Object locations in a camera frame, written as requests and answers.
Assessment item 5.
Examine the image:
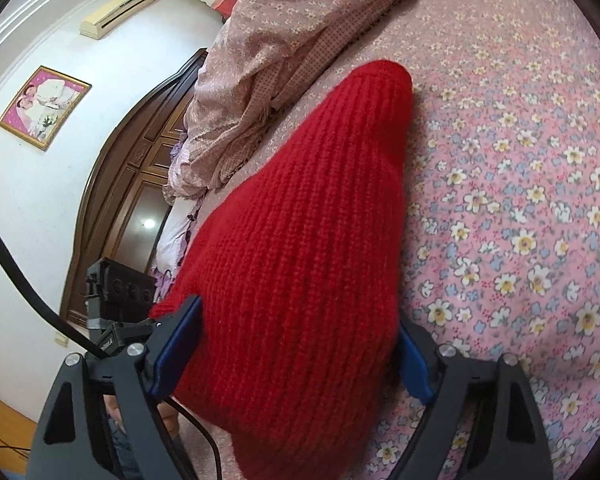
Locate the red knitted sweater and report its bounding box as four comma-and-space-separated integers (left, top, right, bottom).
151, 60, 413, 479

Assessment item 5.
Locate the person's left hand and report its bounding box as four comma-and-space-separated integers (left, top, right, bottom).
104, 394, 180, 439

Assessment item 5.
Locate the dark wooden headboard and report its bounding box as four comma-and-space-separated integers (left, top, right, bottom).
60, 49, 207, 327

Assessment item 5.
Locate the framed wedding photo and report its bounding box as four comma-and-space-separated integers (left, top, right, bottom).
0, 65, 92, 152

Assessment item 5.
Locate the rolled pink floral duvet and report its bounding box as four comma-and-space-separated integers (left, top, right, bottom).
163, 0, 399, 203

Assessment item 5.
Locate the black cable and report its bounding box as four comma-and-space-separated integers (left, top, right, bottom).
0, 209, 224, 480

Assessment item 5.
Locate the white wall air conditioner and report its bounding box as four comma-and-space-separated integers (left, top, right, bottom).
79, 0, 156, 40

